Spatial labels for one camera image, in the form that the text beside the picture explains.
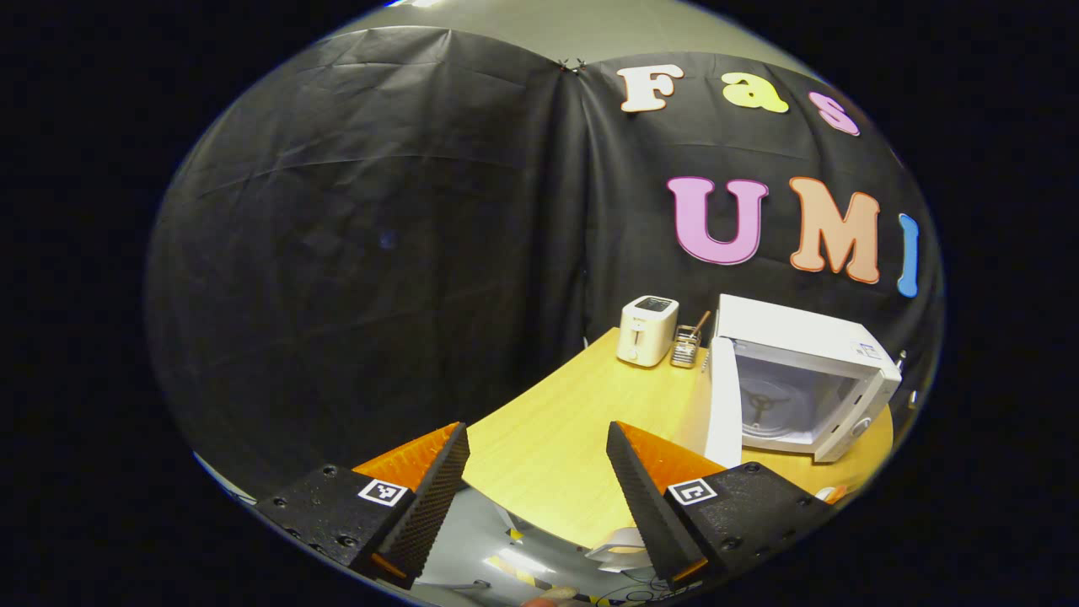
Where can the cream toaster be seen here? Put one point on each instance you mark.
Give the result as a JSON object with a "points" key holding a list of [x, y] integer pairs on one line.
{"points": [[645, 337]]}

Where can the round orange bun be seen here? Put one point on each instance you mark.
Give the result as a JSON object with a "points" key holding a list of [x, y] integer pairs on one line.
{"points": [[840, 496]]}

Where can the wooden utensil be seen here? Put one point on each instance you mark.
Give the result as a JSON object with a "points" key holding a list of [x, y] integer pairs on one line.
{"points": [[701, 322]]}

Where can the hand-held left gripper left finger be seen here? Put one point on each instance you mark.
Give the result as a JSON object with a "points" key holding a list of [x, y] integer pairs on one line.
{"points": [[430, 514]]}

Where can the black backdrop cloth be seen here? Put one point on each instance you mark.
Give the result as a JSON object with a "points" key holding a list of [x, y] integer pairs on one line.
{"points": [[337, 253]]}

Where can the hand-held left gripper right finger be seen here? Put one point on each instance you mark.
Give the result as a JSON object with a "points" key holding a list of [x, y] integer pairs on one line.
{"points": [[645, 514]]}

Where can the white microwave oven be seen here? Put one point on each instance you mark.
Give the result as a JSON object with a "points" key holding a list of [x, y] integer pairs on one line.
{"points": [[801, 337]]}

